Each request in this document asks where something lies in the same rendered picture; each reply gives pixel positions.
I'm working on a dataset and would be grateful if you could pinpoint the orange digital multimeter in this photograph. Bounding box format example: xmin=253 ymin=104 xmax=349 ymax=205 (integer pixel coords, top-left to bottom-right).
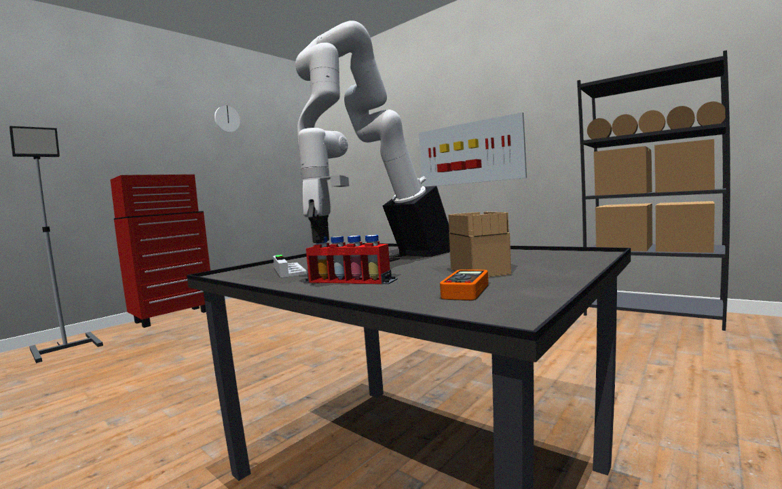
xmin=440 ymin=270 xmax=488 ymax=300

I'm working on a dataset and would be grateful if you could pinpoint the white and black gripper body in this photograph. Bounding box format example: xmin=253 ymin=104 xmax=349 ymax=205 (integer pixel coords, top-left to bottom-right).
xmin=302 ymin=177 xmax=331 ymax=217

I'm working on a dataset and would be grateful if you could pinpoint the brown cardboard box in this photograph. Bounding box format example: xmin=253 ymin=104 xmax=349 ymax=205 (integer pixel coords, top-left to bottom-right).
xmin=448 ymin=212 xmax=511 ymax=277

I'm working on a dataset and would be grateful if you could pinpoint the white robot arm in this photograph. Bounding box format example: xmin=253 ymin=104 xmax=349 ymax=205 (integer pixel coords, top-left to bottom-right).
xmin=295 ymin=21 xmax=426 ymax=203

